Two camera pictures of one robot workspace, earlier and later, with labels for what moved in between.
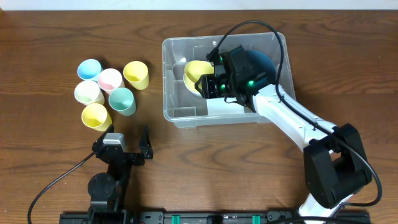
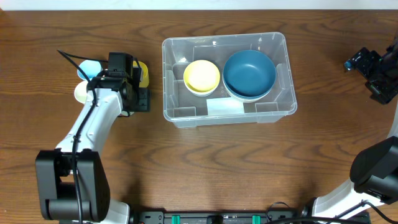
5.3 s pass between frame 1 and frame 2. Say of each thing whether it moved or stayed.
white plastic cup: stayed
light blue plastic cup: stayed
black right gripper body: moved
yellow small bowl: stayed
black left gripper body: moved
